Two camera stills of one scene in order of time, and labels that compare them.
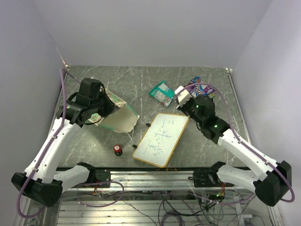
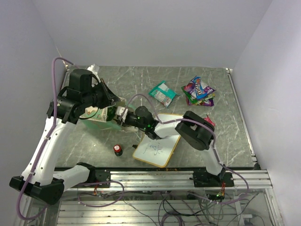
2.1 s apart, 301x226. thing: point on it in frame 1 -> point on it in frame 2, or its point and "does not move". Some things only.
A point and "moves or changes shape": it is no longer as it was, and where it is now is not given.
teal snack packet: x=163 y=94 does not move
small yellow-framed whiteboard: x=158 y=144 does not move
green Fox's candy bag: x=211 y=95 moves or changes shape
